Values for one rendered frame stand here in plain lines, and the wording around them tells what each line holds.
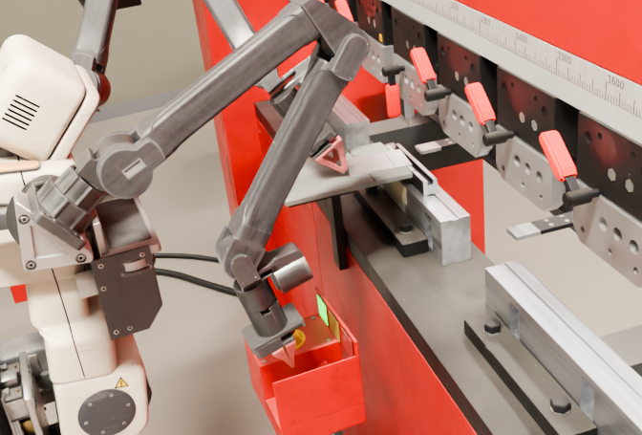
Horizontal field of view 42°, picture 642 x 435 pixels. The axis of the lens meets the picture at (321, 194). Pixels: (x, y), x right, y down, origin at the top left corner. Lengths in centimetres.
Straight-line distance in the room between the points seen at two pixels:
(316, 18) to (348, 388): 66
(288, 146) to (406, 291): 38
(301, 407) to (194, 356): 147
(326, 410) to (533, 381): 42
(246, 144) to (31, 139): 128
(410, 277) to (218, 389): 133
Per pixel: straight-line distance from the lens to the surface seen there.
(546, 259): 328
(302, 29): 125
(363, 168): 169
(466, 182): 287
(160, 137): 123
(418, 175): 164
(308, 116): 129
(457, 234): 156
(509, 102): 115
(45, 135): 136
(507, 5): 112
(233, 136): 254
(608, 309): 303
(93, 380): 157
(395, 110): 151
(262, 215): 131
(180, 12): 523
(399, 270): 158
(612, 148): 96
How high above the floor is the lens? 171
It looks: 26 degrees down
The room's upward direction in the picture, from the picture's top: 7 degrees counter-clockwise
